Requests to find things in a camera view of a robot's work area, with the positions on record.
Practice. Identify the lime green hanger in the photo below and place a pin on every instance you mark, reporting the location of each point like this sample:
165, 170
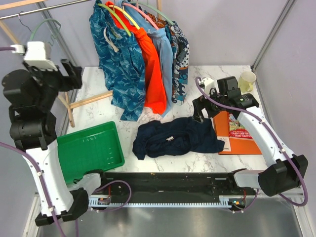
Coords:
116, 16

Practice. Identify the pale yellow mug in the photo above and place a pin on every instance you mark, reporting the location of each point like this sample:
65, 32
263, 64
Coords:
246, 81

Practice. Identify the white slotted cable duct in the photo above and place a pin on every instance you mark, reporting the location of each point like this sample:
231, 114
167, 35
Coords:
99, 202

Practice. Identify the patterned grey orange shorts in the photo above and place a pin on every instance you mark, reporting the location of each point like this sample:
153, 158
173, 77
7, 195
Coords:
181, 53

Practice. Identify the blue patterned hanging shorts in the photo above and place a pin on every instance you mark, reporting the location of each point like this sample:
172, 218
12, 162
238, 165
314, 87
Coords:
121, 59

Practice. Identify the mint green loaded hanger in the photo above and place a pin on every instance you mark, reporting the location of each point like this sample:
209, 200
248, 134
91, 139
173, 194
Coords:
157, 8

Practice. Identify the orange notebook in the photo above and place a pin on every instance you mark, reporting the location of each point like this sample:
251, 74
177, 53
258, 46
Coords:
232, 146

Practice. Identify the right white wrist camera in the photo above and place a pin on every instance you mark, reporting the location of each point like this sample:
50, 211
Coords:
207, 84

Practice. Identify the orange hanging shorts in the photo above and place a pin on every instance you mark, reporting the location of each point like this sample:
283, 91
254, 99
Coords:
155, 94

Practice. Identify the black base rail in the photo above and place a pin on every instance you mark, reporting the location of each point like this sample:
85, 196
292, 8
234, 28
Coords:
171, 187

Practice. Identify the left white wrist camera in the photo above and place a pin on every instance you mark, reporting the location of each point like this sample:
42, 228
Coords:
37, 54

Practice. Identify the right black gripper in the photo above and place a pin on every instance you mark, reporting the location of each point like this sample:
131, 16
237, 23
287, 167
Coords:
198, 104

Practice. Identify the red green children's book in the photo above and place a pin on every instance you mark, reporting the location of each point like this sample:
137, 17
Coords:
236, 130

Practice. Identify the wooden clothes rack frame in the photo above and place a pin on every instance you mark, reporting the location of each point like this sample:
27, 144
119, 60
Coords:
14, 39

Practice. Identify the metal clothes rail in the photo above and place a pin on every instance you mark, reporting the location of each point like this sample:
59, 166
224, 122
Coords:
43, 9

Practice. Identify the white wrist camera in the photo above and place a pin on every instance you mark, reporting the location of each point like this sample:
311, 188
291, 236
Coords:
207, 84
37, 54

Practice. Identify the yellow hanger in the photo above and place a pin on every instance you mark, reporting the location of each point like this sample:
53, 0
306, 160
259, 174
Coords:
127, 16

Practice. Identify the light blue hanging shorts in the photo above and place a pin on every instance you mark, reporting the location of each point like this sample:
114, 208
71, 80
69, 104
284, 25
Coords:
162, 45

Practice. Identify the green plastic tray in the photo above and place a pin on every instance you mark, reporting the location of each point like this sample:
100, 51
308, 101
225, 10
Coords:
94, 148

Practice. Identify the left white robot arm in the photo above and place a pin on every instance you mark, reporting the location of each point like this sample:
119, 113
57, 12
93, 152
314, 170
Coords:
31, 92

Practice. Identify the navy blue shorts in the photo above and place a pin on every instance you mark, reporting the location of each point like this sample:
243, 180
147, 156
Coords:
176, 138

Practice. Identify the pink hanger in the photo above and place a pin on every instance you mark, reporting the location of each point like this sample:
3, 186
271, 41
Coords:
142, 13

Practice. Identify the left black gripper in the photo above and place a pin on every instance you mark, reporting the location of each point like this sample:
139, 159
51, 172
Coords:
74, 77

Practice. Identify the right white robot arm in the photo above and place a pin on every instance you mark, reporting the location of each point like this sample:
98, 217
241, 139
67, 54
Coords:
285, 170

